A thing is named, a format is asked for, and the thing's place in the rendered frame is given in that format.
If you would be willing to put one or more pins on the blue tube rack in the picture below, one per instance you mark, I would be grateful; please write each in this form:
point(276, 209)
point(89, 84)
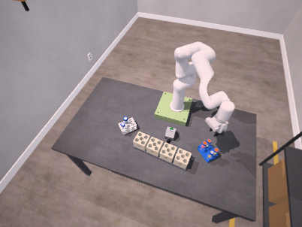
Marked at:
point(205, 152)

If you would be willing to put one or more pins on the beige bucket adapter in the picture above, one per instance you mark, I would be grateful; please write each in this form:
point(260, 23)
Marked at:
point(168, 152)
point(154, 146)
point(141, 140)
point(182, 158)

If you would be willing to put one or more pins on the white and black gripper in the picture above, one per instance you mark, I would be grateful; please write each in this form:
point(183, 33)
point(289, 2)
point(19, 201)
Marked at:
point(221, 127)

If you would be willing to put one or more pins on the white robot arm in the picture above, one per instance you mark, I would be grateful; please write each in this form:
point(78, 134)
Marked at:
point(187, 77)

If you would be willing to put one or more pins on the white tube rack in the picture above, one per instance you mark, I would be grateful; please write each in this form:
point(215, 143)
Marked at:
point(131, 126)

